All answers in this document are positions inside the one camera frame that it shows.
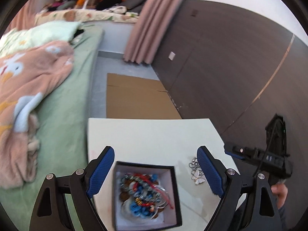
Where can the white low table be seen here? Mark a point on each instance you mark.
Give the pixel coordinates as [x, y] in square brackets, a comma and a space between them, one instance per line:
[165, 142]

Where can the green sheeted bed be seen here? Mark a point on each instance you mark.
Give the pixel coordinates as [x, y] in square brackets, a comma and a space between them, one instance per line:
[63, 117]

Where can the pink floral fleece blanket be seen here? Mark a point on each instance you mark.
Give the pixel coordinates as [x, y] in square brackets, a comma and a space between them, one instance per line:
[27, 77]

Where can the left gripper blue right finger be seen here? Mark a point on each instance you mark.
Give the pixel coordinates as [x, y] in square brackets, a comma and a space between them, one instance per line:
[225, 183]

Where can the floral window seat cushion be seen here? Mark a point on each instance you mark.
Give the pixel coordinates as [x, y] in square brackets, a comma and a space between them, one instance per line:
[117, 14]

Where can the black square jewelry box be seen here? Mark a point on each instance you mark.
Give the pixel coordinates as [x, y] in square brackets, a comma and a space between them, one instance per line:
[168, 218]

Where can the flattened brown cardboard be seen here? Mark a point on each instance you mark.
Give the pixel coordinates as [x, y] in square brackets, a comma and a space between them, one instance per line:
[129, 97]

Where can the pink curtain near wardrobe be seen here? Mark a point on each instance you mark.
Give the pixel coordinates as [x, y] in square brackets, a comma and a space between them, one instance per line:
[149, 30]

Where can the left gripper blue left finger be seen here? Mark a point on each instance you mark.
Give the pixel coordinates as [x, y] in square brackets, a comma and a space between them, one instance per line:
[84, 186]

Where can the dark brown wardrobe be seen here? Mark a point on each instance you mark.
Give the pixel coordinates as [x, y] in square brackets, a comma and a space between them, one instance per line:
[236, 68]

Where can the person's right hand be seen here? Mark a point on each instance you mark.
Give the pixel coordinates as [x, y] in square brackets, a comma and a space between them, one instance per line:
[280, 191]

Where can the white wall switch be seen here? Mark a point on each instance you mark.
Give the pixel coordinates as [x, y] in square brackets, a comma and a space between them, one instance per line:
[171, 56]

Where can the jewelry pile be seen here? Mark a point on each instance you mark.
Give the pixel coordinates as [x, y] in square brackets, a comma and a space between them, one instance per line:
[142, 197]

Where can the light green pillow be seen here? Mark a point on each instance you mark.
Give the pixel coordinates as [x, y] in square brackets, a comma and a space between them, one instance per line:
[19, 40]

